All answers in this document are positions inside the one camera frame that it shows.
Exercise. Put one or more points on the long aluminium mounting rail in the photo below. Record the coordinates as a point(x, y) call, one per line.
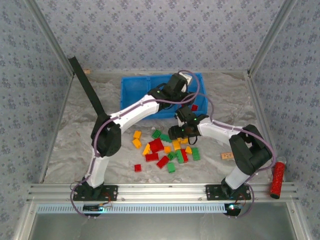
point(162, 192)

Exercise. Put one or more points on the aluminium frame post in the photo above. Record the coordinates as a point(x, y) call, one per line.
point(51, 37)
point(270, 37)

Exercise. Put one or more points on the grey metal sheet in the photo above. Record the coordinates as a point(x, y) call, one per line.
point(162, 227)

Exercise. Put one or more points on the small printed wooden tag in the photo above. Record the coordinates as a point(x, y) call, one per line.
point(227, 156)

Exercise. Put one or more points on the red glitter tube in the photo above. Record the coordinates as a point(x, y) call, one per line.
point(277, 180)

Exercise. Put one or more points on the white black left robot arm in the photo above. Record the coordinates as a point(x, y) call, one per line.
point(140, 110)

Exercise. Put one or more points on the yellow sloped lego brick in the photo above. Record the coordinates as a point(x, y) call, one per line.
point(146, 149)

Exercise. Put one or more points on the small orange lego brick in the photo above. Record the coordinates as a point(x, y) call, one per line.
point(167, 149)

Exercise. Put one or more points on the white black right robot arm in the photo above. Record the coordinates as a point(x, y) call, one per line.
point(217, 131)

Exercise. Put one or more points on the small red lego brick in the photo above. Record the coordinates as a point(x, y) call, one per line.
point(194, 108)
point(137, 167)

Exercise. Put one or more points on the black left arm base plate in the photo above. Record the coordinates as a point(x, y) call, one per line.
point(112, 193)

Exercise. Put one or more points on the small green lego brick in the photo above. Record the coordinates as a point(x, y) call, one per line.
point(172, 156)

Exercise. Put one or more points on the blue plastic divided bin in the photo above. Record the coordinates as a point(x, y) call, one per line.
point(132, 92)

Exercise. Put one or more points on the long black plastic strip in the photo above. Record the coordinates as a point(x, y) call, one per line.
point(85, 82)

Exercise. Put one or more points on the aluminium table side rail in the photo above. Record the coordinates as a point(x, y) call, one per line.
point(263, 112)

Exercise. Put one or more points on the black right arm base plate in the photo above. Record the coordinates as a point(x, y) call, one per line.
point(212, 192)

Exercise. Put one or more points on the small bare wooden piece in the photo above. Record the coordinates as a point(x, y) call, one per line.
point(86, 71)

